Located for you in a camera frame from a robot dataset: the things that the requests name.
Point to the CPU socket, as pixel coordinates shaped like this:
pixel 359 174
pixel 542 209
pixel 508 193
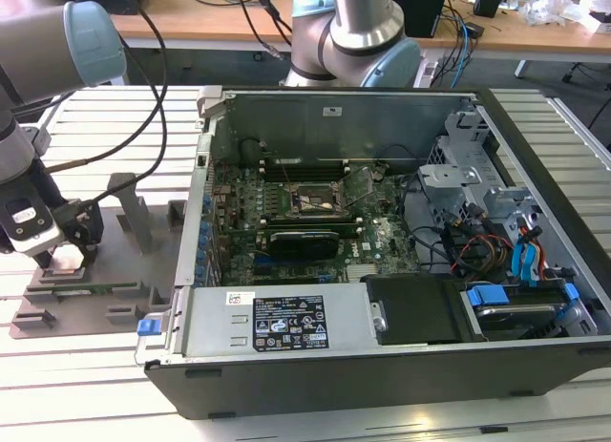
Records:
pixel 315 198

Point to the hard disk in blue carrier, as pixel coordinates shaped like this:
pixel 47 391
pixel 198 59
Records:
pixel 487 296

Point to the small black box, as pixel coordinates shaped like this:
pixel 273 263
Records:
pixel 487 5

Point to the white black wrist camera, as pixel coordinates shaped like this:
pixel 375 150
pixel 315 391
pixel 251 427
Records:
pixel 33 234

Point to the white power strip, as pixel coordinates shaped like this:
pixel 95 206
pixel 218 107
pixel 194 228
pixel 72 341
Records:
pixel 428 74

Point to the thin metal locking lever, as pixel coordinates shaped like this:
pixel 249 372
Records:
pixel 286 174

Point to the green RAM stick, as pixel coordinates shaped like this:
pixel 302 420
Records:
pixel 90 288

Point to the black open PC case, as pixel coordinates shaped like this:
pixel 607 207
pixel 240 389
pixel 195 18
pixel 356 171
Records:
pixel 334 380

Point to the wooden desk white legs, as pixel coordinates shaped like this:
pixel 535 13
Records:
pixel 200 22

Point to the silver green CPU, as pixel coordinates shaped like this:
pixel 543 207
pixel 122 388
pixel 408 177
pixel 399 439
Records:
pixel 67 258

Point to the small black adapter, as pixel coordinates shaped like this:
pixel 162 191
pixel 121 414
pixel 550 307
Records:
pixel 475 30

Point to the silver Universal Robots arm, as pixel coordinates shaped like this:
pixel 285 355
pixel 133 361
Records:
pixel 38 41

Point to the black graphics card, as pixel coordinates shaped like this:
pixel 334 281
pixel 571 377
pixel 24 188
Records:
pixel 305 244

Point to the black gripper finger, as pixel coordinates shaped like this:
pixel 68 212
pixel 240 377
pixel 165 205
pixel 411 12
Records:
pixel 90 253
pixel 44 259

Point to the round coin battery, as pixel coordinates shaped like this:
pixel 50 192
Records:
pixel 378 174

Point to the grey power supply unit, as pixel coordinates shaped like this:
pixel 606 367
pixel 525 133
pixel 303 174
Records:
pixel 215 327

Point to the black RAM slot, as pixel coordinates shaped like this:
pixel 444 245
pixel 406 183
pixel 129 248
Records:
pixel 305 218
pixel 310 162
pixel 310 173
pixel 351 231

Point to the crumpled clear plastic bag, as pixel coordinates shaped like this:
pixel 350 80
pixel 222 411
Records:
pixel 549 7

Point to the green motherboard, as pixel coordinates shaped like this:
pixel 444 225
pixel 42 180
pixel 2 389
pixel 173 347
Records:
pixel 382 232

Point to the small silver heatsink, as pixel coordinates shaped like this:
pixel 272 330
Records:
pixel 360 272

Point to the grey plastic case latch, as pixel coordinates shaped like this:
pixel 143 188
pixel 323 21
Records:
pixel 210 100

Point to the grey parts rack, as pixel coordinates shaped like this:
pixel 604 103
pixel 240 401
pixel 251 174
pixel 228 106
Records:
pixel 114 270

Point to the white case sticker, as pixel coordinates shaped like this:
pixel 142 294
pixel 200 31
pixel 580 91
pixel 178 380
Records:
pixel 332 111

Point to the blue case latch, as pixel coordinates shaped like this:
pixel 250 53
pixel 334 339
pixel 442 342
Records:
pixel 148 327

